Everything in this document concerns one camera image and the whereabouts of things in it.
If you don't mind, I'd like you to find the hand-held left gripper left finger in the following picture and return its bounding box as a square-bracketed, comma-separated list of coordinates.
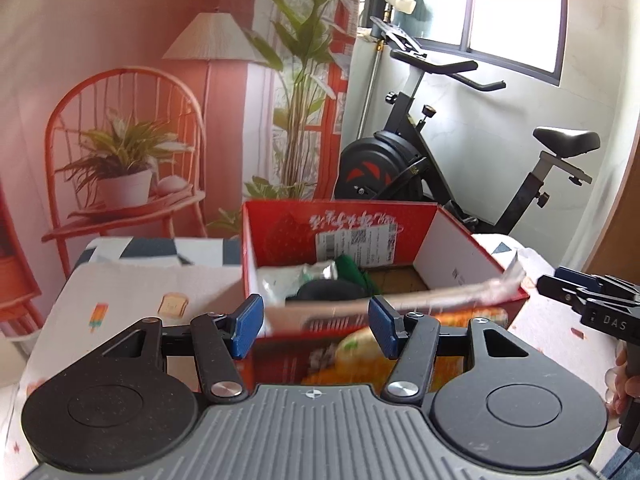
[100, 294, 264, 403]

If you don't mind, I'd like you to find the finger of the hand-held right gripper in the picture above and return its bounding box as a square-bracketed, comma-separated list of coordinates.
[537, 275, 588, 311]
[554, 266, 608, 291]

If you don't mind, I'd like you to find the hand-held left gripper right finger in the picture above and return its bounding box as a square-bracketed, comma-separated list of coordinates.
[369, 295, 531, 405]

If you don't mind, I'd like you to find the yellow patterned snack bag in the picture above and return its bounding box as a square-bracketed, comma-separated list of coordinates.
[305, 307, 508, 386]

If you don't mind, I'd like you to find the green and black pouch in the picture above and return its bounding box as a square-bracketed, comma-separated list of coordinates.
[334, 255, 381, 293]

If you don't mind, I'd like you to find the black cloth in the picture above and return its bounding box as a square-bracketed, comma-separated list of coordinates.
[286, 280, 366, 306]

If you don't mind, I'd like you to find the beige plastic-wrapped packet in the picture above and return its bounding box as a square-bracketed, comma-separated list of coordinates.
[265, 252, 528, 333]

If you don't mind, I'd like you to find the red cardboard box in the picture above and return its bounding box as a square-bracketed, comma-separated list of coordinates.
[241, 199, 531, 386]

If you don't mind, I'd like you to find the person's right hand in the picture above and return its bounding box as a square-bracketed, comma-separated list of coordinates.
[605, 347, 640, 416]

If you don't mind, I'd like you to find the brown wooden door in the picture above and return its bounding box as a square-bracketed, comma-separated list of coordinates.
[565, 0, 640, 281]

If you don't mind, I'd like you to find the printed tablecloth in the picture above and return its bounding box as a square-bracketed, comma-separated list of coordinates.
[0, 234, 623, 466]

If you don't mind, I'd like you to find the black exercise bike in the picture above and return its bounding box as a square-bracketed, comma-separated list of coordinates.
[334, 17, 601, 236]

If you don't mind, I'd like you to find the dark-framed window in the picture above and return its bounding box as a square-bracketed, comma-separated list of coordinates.
[362, 0, 568, 86]

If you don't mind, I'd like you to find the printed room wall poster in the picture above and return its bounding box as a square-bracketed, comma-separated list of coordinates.
[0, 0, 361, 341]

